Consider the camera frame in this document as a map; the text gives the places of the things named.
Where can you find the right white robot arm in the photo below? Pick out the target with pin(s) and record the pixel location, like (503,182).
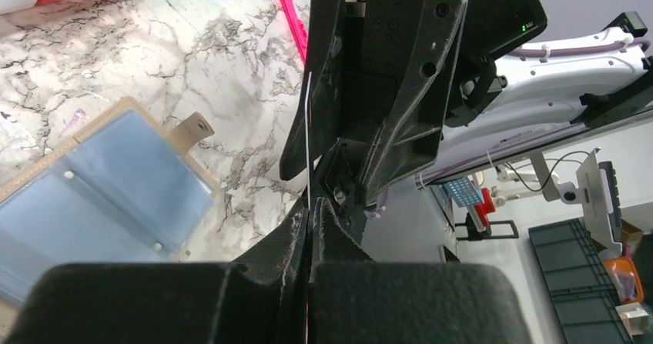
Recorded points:
(553,91)

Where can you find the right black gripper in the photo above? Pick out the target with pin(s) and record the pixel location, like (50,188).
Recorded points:
(389,74)

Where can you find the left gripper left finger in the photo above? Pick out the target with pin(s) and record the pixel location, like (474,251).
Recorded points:
(256,298)

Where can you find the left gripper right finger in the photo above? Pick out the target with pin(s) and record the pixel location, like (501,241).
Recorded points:
(354,299)

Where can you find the dark grey storage crate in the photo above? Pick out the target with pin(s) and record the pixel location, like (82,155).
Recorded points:
(581,291)

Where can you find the pink marker pen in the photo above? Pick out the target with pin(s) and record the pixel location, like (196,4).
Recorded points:
(296,26)

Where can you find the beige card holder wallet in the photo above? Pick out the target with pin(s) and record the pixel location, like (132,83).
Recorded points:
(121,189)

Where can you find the grey monitor on stand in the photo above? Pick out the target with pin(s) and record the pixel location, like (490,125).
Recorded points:
(596,191)

